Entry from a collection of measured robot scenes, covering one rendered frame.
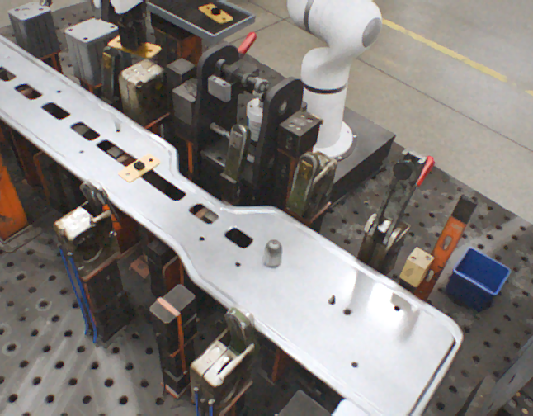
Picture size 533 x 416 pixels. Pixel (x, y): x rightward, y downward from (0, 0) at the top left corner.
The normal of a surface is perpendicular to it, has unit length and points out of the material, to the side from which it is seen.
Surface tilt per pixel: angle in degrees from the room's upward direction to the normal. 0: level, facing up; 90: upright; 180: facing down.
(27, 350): 0
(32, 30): 90
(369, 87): 0
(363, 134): 4
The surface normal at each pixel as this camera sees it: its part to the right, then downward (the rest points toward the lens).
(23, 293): 0.07, -0.68
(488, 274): -0.62, 0.49
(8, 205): 0.77, 0.50
